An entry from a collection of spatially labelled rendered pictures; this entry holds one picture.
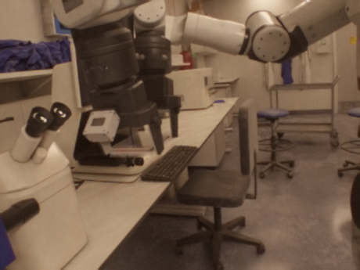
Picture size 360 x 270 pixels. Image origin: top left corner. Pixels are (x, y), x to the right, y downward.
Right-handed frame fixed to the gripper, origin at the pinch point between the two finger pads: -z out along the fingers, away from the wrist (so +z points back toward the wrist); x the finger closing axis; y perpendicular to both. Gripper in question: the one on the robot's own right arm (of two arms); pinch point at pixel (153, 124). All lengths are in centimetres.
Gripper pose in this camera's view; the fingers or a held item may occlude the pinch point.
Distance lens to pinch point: 57.5
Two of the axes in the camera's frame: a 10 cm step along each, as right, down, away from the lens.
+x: -9.5, 0.3, 3.2
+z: -0.4, -10.0, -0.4
